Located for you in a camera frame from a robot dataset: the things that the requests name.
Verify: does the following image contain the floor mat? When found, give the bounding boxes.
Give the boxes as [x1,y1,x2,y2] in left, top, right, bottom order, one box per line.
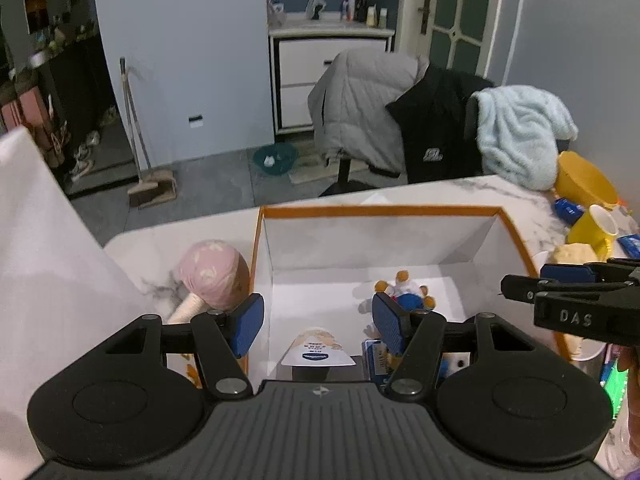
[287,152,342,186]

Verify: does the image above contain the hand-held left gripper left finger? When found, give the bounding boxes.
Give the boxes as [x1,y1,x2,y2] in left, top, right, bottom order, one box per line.
[100,293,266,401]

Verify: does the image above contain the small bear plush toy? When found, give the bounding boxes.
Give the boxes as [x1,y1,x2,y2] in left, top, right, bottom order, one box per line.
[359,270,437,342]

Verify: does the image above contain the yellow mug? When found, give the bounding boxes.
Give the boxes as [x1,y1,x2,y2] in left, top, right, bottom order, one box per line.
[567,203,622,262]

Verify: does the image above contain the orange cardboard box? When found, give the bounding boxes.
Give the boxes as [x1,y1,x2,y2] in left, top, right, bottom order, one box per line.
[235,204,575,393]

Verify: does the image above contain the white bowl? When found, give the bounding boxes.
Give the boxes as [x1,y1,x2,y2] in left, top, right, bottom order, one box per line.
[562,332,610,362]

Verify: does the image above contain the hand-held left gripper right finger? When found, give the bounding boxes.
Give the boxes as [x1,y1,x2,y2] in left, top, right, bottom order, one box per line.
[372,292,536,401]

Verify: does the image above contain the light blue fleece towel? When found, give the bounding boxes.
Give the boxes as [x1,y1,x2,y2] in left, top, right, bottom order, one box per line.
[472,84,580,191]

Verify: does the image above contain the black jacket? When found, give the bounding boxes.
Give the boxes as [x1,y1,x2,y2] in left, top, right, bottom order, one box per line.
[385,64,497,185]

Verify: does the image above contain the cream cloth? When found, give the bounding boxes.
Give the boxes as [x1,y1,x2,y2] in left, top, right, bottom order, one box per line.
[549,242,602,267]

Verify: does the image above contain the black chair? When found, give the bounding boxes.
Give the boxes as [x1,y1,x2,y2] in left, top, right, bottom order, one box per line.
[319,149,382,197]

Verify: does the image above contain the grey quilted jacket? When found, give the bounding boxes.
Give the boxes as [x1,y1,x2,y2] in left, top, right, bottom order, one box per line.
[307,49,432,177]

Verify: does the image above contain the white vanity cabinet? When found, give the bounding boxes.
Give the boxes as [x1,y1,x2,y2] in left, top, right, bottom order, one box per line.
[268,26,396,136]

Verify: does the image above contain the pink bag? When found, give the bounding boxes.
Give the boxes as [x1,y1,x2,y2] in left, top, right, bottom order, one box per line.
[0,86,45,132]

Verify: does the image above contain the yellow bowl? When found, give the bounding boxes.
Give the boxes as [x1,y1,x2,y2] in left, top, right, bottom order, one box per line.
[555,150,620,212]

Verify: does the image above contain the green packet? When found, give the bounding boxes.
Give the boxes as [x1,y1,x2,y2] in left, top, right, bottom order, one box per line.
[599,355,632,413]

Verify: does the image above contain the teal basin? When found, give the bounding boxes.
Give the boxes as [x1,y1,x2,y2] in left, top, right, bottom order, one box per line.
[252,142,300,177]

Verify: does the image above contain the blue packet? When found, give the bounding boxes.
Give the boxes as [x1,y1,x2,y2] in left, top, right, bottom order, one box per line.
[361,338,402,392]

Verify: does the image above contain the white glass-panel door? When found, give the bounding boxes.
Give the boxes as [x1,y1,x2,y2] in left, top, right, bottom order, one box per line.
[399,0,507,87]

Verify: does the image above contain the pair of shoes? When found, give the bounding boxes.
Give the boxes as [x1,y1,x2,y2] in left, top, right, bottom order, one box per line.
[69,130,102,182]

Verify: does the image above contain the white tube with blue label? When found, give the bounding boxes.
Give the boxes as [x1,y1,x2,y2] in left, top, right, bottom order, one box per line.
[281,327,357,367]

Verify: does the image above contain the dark shoe cabinet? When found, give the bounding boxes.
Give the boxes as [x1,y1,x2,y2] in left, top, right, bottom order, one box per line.
[0,30,123,196]

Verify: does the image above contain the pink mushroom plush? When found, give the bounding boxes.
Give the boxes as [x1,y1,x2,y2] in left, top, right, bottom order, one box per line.
[166,239,251,325]

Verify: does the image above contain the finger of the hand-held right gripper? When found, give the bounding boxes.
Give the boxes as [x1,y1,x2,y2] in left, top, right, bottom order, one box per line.
[540,258,640,284]
[500,274,640,347]

